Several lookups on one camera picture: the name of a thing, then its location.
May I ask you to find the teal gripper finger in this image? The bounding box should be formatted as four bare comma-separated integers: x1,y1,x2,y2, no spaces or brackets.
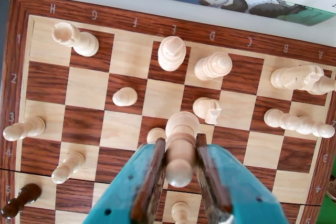
82,137,167,224
196,132,289,224

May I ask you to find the light wooden chess bishop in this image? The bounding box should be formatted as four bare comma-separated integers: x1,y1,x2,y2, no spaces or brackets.
164,111,201,187

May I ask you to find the dark brown chess knight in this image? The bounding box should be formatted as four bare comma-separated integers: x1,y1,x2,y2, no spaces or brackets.
325,174,336,195

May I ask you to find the light wooden chess pawn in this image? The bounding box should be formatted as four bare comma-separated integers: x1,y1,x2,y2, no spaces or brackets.
172,201,194,224
112,87,138,108
2,115,46,142
296,115,336,138
51,152,86,185
263,108,301,130
146,127,167,145

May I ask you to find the wooden folding chess board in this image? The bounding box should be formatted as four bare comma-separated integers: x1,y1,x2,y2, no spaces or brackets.
0,0,336,224

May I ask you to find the light wooden chess knight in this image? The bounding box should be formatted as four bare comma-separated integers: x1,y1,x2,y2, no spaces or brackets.
192,97,223,125
269,64,325,92

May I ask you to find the dark brown chess pawn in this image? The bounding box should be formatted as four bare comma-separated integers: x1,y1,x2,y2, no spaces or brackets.
0,183,42,219

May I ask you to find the light wooden chess queen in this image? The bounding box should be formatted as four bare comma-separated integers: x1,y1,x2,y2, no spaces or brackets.
194,52,233,82

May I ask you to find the light wooden chess rook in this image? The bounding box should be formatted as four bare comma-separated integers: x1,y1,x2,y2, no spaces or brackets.
311,74,336,96
51,22,100,57

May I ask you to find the light queen right side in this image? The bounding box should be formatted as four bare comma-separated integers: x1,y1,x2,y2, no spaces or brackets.
157,36,187,72

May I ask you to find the dark grey textured mat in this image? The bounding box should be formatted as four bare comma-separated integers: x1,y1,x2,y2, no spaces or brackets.
0,0,13,141

